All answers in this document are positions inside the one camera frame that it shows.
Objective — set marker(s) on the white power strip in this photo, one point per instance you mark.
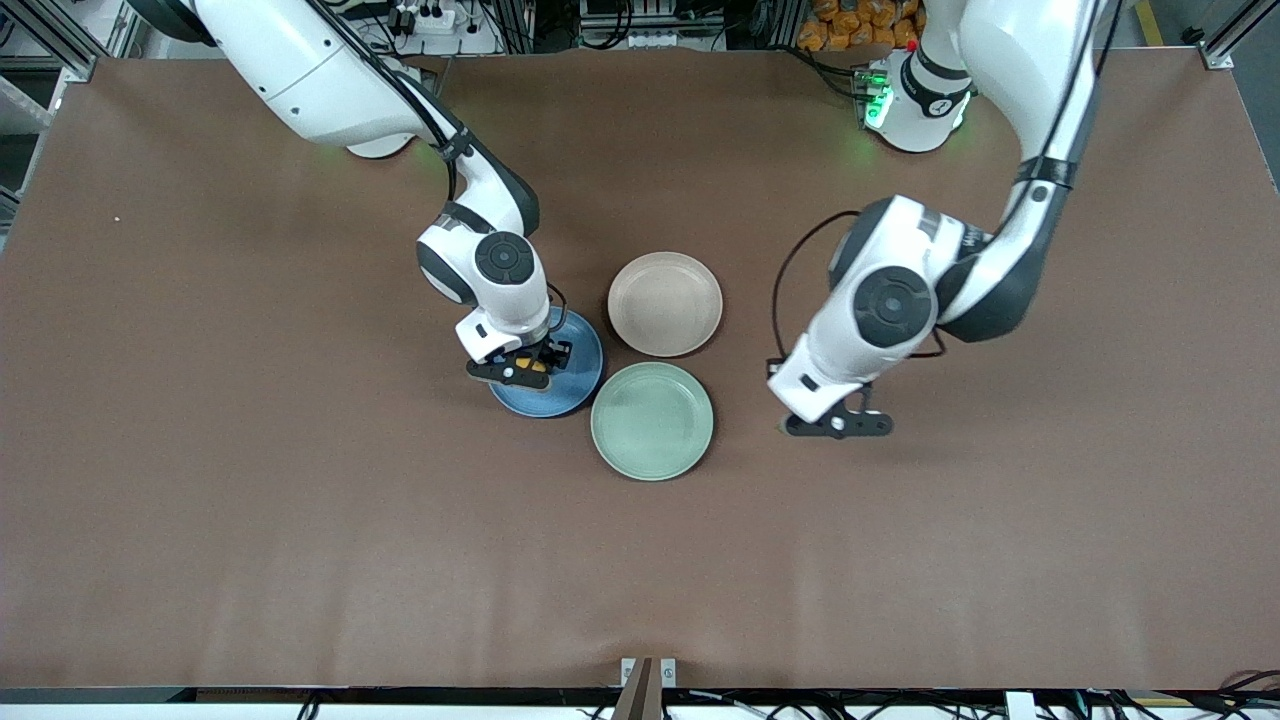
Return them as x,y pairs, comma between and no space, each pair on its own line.
435,20

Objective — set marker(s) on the aluminium frame structure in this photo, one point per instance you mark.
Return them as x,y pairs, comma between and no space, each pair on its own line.
1225,45
70,50

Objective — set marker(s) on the blue plate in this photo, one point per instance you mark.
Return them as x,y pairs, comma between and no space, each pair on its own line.
575,382

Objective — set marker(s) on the pale green plate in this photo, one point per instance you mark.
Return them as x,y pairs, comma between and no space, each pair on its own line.
651,420

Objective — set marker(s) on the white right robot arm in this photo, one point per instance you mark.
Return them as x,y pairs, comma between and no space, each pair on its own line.
290,60

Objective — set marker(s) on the yellow lemon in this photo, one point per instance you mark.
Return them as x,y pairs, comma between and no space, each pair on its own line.
537,366

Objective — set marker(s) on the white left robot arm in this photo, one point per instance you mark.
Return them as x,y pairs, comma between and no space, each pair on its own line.
1020,60

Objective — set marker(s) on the white equipment box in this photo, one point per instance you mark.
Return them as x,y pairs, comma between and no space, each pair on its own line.
640,42

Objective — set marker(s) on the grey camera pole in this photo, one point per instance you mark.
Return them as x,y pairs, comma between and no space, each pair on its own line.
640,695

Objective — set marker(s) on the bag of orange items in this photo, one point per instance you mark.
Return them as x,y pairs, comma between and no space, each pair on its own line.
845,25

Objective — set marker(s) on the small metal bracket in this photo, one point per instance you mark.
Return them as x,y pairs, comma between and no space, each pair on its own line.
669,672

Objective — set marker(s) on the beige plate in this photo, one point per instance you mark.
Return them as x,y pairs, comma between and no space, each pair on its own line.
665,303

